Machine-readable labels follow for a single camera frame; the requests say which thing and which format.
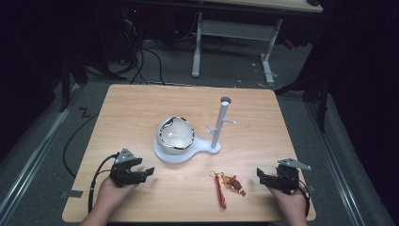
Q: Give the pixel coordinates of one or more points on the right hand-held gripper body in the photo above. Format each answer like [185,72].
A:
[288,177]

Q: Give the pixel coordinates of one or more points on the person's left hand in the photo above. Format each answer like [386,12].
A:
[111,196]

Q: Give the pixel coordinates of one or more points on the silver bowl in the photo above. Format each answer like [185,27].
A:
[175,135]

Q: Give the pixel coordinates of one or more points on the metal floor rail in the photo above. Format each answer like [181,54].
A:
[338,160]
[34,153]

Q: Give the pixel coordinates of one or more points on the black metal stand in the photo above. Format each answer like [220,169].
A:
[323,106]
[65,84]

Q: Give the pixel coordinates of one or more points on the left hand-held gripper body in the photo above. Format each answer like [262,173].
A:
[123,175]

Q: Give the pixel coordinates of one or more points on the grey tape strip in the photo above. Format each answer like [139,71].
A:
[75,193]

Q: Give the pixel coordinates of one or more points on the white-framed wooden desk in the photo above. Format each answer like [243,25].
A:
[238,29]

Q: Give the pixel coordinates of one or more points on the person's right hand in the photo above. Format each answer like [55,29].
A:
[290,204]

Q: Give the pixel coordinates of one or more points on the white key stand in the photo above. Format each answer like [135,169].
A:
[220,125]

